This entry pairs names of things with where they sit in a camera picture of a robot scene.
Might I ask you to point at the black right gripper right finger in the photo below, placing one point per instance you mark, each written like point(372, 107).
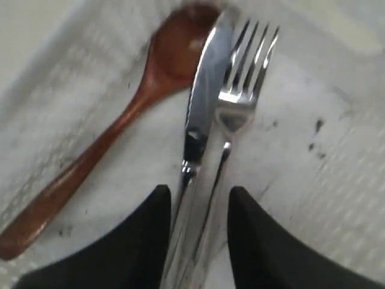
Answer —
point(265, 255)

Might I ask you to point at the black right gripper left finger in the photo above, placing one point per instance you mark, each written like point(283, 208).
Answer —
point(132, 255)

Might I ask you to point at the white perforated plastic basket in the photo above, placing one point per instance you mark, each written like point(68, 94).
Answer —
point(313, 156)

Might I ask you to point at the silver metal table knife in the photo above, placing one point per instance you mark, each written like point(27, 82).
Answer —
point(202, 102)

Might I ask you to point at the silver metal fork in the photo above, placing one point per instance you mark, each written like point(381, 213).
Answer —
point(237, 101)

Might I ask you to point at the brown wooden spoon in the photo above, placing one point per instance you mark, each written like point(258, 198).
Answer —
point(174, 53)

